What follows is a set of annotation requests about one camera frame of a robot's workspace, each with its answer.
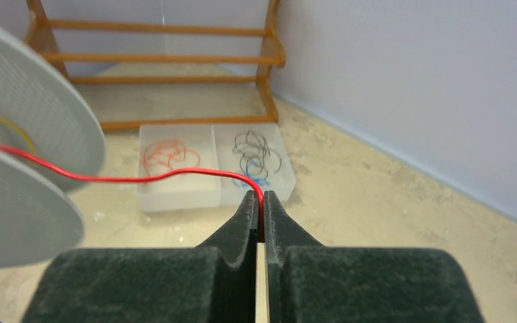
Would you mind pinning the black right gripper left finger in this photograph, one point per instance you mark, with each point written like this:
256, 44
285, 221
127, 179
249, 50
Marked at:
212, 282

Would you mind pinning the grey cable spool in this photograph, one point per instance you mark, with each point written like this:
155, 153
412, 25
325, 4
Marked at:
43, 120

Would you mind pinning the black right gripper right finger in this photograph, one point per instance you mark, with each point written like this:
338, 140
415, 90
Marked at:
310, 282

